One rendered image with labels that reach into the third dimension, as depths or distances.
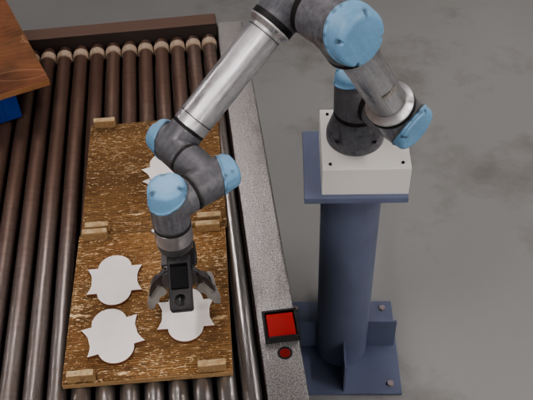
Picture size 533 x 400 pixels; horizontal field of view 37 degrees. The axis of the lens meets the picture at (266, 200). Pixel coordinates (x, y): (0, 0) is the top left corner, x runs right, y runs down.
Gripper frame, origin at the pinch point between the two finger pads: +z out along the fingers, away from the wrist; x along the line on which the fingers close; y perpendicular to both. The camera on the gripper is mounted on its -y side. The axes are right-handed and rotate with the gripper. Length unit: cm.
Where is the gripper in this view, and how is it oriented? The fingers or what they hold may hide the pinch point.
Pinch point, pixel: (185, 309)
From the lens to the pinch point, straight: 175.7
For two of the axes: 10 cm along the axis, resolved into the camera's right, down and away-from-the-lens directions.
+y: -0.8, -7.1, 7.0
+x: -10.0, 0.8, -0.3
